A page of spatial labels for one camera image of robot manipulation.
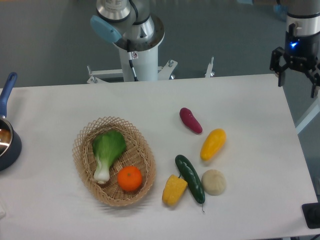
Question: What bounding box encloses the blue saucepan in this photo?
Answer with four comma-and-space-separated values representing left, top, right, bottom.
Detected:
0, 72, 22, 171

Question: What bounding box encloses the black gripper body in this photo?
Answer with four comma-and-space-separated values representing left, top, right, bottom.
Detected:
283, 46, 318, 73

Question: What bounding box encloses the yellow mango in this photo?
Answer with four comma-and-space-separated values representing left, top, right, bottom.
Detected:
200, 128, 227, 161

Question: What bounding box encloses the green bok choy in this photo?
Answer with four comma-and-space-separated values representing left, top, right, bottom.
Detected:
92, 130, 127, 185

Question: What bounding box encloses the white table frame leg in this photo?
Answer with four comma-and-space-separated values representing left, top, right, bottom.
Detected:
295, 96, 320, 134

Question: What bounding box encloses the orange tangerine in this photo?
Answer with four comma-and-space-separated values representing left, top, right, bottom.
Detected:
117, 166, 143, 192

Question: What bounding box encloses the beige steamed bun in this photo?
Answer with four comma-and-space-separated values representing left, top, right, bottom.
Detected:
201, 169, 227, 196

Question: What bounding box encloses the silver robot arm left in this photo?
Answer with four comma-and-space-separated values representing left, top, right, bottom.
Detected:
90, 0, 287, 82

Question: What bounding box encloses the yellow bell pepper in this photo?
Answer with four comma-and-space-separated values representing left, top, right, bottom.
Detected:
162, 174, 188, 207

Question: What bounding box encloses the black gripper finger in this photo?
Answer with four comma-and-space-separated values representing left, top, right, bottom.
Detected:
306, 65, 320, 98
269, 47, 289, 87

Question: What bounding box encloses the woven wicker basket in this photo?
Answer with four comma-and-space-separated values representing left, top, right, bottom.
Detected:
72, 116, 156, 207

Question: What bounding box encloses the green cucumber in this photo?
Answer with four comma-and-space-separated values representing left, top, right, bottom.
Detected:
174, 154, 206, 213

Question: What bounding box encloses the black device at edge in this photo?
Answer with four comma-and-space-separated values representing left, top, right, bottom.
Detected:
301, 202, 320, 229

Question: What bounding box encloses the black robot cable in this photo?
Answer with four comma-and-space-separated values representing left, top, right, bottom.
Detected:
125, 39, 139, 82

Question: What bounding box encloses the purple sweet potato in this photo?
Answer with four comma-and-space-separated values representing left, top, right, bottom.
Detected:
179, 107, 203, 134

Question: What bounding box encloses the silver black robot arm right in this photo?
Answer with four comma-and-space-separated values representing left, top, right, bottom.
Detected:
283, 0, 320, 98

